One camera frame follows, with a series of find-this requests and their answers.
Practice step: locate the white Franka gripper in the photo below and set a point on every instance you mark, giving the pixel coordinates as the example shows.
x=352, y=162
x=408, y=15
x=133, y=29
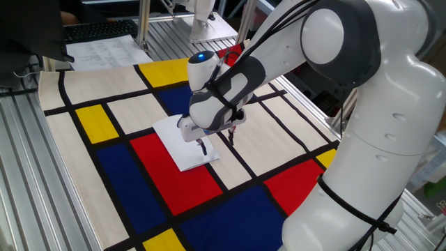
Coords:
x=190, y=132

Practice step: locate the white paper sheet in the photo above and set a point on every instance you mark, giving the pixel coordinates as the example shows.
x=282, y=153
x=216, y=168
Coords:
x=174, y=150

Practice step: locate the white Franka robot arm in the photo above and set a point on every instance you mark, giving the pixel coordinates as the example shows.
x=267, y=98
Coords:
x=366, y=157

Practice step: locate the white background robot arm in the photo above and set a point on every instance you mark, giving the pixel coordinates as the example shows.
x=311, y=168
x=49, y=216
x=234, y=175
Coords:
x=202, y=21

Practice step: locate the Mondrian pattern tablecloth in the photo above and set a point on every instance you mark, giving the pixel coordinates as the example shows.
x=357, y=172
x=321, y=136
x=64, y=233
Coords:
x=139, y=111

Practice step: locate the printed paper document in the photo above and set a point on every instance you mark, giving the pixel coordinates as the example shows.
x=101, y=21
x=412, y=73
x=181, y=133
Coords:
x=104, y=52

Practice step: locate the black computer keyboard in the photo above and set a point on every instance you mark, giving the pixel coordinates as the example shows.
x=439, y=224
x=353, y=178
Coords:
x=101, y=30

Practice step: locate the person in dark clothing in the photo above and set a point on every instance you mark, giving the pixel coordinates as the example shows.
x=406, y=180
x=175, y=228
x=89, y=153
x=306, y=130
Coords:
x=90, y=12

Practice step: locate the black computer monitor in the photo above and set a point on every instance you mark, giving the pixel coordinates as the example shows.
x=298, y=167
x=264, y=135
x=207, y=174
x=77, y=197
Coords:
x=28, y=28

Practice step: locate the metal binder clip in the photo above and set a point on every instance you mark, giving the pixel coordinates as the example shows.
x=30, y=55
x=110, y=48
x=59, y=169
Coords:
x=442, y=206

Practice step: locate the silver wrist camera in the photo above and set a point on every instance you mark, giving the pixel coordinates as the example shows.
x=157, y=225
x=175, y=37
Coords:
x=213, y=131

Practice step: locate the aluminium frame post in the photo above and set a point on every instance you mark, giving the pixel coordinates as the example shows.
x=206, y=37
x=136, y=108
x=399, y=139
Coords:
x=143, y=21
x=248, y=15
x=336, y=123

